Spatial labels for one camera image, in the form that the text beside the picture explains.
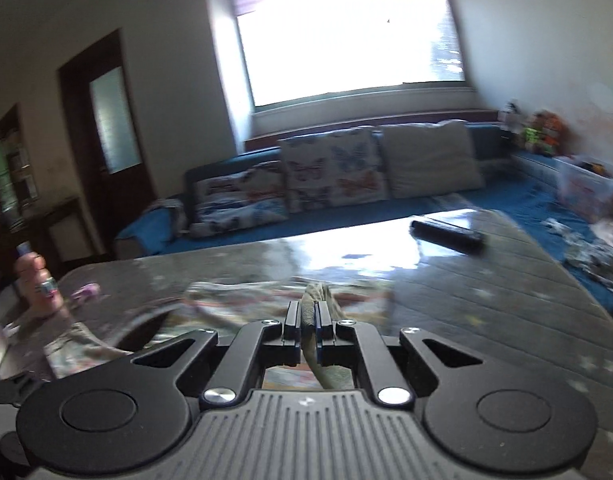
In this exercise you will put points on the butterfly cushion upright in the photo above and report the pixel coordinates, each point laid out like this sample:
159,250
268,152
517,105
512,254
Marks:
333,169

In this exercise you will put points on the small pink object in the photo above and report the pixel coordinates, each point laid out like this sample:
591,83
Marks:
85,293

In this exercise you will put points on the butterfly cushion lying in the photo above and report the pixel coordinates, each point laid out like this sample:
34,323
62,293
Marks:
240,201

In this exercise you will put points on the blue sofa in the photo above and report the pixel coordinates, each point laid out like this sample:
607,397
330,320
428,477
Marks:
527,200

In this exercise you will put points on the blue cloth on sofa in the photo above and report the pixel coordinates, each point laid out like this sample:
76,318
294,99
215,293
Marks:
159,225

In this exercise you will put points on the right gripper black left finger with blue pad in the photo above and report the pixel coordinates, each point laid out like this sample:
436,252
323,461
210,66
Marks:
255,348

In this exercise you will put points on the bright window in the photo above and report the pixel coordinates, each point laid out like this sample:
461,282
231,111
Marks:
301,49

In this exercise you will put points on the dark wooden shelf cabinet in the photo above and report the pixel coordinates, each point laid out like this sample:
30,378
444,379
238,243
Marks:
25,215

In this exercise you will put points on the toys pile on sofa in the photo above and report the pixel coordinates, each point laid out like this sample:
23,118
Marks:
541,142

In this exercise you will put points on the plain white cushion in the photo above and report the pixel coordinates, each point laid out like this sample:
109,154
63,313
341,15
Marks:
430,159

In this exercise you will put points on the pink googly-eyed toy figure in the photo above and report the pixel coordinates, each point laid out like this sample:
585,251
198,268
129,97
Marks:
38,287

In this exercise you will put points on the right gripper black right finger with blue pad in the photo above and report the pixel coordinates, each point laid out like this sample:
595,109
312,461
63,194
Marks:
360,347

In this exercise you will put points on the black remote control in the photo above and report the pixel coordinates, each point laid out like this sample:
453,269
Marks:
447,235

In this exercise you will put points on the dark wooden door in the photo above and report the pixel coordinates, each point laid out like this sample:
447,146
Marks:
104,137

